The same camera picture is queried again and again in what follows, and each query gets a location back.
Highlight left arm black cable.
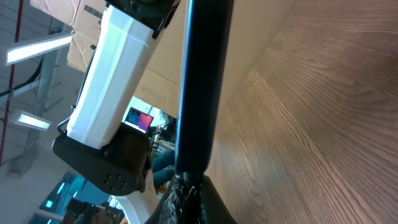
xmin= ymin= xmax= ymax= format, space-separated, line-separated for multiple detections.
xmin=55 ymin=45 xmax=97 ymax=134

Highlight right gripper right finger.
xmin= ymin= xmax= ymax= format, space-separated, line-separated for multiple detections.
xmin=200 ymin=175 xmax=237 ymax=224

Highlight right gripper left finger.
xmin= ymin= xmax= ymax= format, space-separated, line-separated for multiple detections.
xmin=145 ymin=175 xmax=185 ymax=224

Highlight blue screen smartphone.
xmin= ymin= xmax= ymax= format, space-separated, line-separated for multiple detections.
xmin=175 ymin=0 xmax=234 ymax=176

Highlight seated person in jeans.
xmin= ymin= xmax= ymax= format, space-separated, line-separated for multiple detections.
xmin=152 ymin=112 xmax=177 ymax=189

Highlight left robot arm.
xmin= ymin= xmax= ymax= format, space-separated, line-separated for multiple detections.
xmin=52 ymin=1 xmax=178 ymax=223

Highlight ceiling light fixture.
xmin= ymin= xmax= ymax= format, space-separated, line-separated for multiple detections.
xmin=8 ymin=110 xmax=52 ymax=131
xmin=1 ymin=32 xmax=72 ymax=66

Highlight laptop with lit screen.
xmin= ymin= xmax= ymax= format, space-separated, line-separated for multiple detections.
xmin=124 ymin=107 xmax=154 ymax=133

